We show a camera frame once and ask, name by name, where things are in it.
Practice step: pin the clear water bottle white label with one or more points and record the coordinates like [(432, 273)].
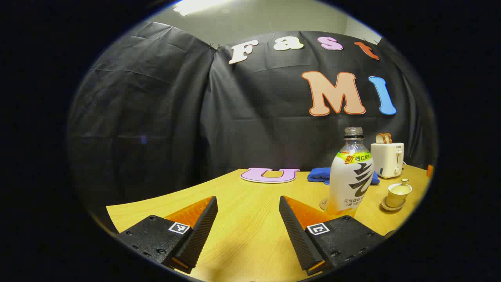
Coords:
[(348, 180)]

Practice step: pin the brown toast slice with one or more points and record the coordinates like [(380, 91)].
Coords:
[(388, 137), (379, 138)]

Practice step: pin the blue towel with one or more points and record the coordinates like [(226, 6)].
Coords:
[(319, 174)]

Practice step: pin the cream teacup lid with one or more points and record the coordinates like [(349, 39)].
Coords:
[(399, 188)]

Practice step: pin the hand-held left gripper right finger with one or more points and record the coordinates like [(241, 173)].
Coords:
[(297, 235)]

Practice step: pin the cream ceramic teacup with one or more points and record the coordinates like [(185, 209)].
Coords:
[(395, 199)]

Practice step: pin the black backdrop cloth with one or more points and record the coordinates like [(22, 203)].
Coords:
[(156, 117)]

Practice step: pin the white toaster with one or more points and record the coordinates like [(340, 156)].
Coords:
[(385, 160)]

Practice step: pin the pink foam cutout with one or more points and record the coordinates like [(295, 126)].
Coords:
[(250, 175)]

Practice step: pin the round cork coaster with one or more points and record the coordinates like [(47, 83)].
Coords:
[(323, 204)]

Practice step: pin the cream ceramic saucer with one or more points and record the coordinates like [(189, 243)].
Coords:
[(385, 205)]

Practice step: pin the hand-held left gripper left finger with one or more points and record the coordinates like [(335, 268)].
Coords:
[(201, 231)]

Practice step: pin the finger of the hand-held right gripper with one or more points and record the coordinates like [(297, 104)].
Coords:
[(429, 171)]

